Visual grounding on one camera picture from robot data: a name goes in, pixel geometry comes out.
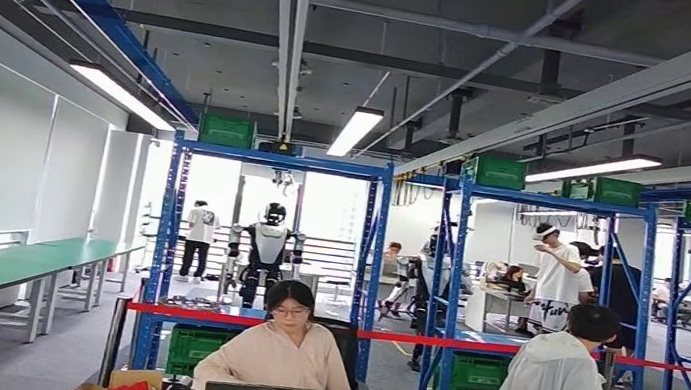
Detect white desk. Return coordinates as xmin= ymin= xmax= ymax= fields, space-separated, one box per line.
xmin=464 ymin=283 xmax=534 ymax=339

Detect long ceiling light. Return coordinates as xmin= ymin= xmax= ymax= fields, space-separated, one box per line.
xmin=325 ymin=103 xmax=386 ymax=163
xmin=61 ymin=58 xmax=184 ymax=133
xmin=524 ymin=141 xmax=664 ymax=201

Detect round metal parts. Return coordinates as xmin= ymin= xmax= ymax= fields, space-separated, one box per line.
xmin=159 ymin=292 xmax=226 ymax=314

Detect white VR headset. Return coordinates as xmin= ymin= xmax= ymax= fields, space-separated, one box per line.
xmin=531 ymin=223 xmax=560 ymax=244

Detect black office chair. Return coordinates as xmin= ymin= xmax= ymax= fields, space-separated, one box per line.
xmin=300 ymin=317 xmax=370 ymax=390

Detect white black humanoid robot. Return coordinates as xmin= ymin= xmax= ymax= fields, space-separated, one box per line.
xmin=388 ymin=227 xmax=456 ymax=374
xmin=219 ymin=197 xmax=312 ymax=316

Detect black yellow hoist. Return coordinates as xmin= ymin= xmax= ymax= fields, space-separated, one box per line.
xmin=257 ymin=136 xmax=306 ymax=159

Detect pale grey roller blind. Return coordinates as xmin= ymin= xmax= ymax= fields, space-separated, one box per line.
xmin=0 ymin=62 xmax=61 ymax=246
xmin=32 ymin=94 xmax=115 ymax=249

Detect black stanchion post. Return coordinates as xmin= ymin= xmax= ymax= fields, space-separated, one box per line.
xmin=95 ymin=294 xmax=133 ymax=390

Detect open cardboard box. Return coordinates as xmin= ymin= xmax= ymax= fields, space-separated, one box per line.
xmin=64 ymin=358 xmax=175 ymax=390

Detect white overhead rail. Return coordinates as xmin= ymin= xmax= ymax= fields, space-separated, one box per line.
xmin=398 ymin=0 xmax=691 ymax=213

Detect white ceiling conduit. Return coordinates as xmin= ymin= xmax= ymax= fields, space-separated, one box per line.
xmin=255 ymin=0 xmax=313 ymax=141

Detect red barrier tape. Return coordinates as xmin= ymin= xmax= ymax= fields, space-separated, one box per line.
xmin=126 ymin=290 xmax=691 ymax=386

